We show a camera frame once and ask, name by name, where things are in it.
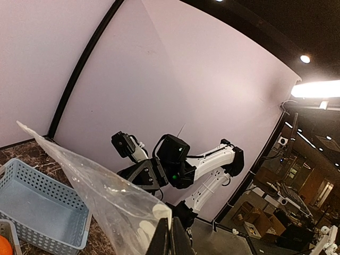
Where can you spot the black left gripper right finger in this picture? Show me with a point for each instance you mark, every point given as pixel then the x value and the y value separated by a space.
pixel 180 243

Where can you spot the large blue perforated basket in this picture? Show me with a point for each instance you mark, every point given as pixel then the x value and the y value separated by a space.
pixel 46 213

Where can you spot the clear dotted zip top bag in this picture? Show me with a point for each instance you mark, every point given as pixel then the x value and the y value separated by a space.
pixel 127 214

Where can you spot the small blue perforated basket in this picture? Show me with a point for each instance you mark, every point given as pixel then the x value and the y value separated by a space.
pixel 8 231

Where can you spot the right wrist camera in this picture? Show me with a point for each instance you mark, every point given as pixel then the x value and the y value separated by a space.
pixel 123 144

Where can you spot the orange toy fruit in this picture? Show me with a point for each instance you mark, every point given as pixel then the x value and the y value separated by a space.
pixel 5 246

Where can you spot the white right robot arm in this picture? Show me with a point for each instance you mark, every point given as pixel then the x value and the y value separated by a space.
pixel 171 164

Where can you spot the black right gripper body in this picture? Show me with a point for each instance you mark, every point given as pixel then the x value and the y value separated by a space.
pixel 147 174

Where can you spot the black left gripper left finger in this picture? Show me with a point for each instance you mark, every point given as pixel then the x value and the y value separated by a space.
pixel 159 244

